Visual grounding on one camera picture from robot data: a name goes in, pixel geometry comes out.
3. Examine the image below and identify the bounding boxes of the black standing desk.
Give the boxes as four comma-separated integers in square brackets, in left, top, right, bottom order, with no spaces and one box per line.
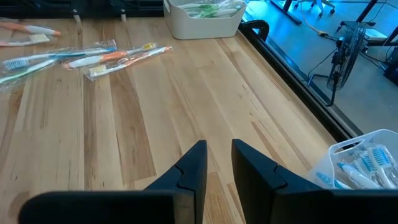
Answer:
[269,0,303,26]

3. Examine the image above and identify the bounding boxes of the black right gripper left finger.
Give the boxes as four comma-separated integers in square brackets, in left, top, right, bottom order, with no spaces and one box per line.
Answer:
[18,139,208,224]

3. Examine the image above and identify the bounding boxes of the black floor fan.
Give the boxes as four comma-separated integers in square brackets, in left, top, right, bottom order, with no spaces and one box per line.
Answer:
[307,21,376,108]

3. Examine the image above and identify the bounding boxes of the grey rolling office chair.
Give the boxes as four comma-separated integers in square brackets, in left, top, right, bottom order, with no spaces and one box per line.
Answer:
[294,0,336,16]

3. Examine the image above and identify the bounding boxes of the black floor cable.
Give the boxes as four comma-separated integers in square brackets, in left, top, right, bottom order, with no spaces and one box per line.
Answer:
[306,46,340,78]

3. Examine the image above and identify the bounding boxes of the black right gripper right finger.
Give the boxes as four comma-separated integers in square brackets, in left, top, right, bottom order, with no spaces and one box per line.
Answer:
[231,139,398,224]

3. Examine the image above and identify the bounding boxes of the black frame clamp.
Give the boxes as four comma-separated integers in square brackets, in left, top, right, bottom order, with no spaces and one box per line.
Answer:
[238,19,271,43]

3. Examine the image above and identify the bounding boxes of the white flat box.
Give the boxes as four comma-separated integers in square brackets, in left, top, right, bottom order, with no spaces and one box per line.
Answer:
[363,27,389,43]

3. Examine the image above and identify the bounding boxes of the clear plastic bin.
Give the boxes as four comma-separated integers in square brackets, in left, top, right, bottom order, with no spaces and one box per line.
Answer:
[306,128,398,190]

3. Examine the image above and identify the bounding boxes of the frosted white plastic bin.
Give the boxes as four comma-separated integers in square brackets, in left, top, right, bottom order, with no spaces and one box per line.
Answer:
[163,0,248,40]

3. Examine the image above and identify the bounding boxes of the yellow extension cable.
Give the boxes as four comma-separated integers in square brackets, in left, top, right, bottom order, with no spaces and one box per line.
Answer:
[298,7,329,37]

